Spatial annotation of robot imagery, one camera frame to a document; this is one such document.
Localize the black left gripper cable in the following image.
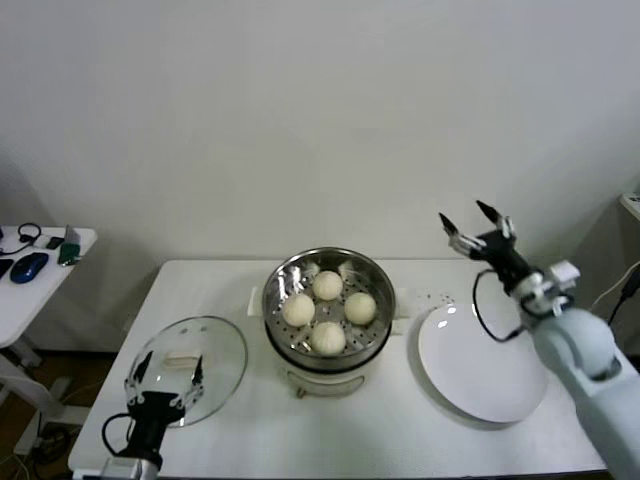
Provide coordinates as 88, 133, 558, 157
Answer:
102, 412, 136, 456

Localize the round glass pot lid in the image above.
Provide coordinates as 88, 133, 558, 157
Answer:
127, 315, 250, 429

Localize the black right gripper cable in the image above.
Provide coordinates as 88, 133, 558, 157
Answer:
472, 267, 531, 344

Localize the white side table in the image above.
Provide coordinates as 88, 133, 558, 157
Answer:
0, 227, 98, 451

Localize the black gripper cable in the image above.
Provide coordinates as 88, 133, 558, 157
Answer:
472, 267, 531, 344
102, 412, 136, 456

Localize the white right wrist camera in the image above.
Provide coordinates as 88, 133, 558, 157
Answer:
547, 259, 582, 292

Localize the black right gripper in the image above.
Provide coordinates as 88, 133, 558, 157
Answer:
438, 199, 534, 292

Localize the white wall cable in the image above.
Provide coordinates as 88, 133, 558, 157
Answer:
591, 262, 640, 310

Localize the white oval plate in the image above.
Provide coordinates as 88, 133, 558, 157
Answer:
408, 304, 550, 431

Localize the white shelf corner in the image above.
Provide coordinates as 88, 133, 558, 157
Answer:
618, 189, 640, 221

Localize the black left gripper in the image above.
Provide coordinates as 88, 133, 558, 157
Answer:
123, 351, 207, 459

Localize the white electric cooker pot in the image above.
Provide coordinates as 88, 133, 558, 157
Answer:
264, 324, 404, 401

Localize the black floor cable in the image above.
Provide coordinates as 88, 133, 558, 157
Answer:
37, 414, 74, 459

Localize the stainless steel steamer basket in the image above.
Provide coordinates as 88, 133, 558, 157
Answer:
248, 246, 412, 371

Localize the white steamed baozi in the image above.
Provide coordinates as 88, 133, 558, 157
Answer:
283, 293, 317, 327
344, 291, 378, 325
312, 270, 345, 302
309, 321, 347, 356

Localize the black power cable with plug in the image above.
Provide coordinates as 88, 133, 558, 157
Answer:
607, 264, 640, 326

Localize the green and grey tool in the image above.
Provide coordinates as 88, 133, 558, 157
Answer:
56, 224, 83, 268

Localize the black looped cable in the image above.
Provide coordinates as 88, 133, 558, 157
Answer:
0, 222, 42, 254

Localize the blue computer mouse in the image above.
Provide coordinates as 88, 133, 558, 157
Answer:
10, 251, 50, 284

